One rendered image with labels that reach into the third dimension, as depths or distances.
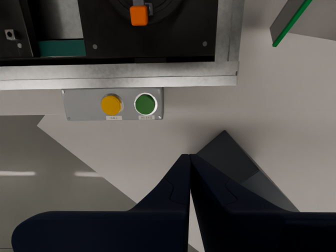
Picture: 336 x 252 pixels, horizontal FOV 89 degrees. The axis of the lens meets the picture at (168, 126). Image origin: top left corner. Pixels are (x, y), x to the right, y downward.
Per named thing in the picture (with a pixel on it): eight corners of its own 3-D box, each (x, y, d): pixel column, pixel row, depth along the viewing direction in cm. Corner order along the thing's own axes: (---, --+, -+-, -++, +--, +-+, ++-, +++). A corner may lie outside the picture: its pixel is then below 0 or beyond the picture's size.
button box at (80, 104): (164, 113, 42) (163, 120, 36) (80, 114, 43) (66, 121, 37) (163, 84, 40) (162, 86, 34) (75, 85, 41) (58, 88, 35)
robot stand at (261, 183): (218, 188, 54) (243, 254, 35) (187, 160, 51) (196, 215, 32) (254, 161, 50) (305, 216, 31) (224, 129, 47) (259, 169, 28)
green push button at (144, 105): (156, 112, 37) (155, 114, 35) (137, 112, 37) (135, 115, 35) (155, 93, 35) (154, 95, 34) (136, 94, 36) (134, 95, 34)
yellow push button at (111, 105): (123, 113, 37) (121, 115, 35) (105, 113, 37) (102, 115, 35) (122, 94, 36) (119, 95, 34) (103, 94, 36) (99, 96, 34)
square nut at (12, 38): (20, 40, 31) (15, 39, 30) (11, 40, 31) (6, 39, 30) (17, 30, 31) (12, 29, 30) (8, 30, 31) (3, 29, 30)
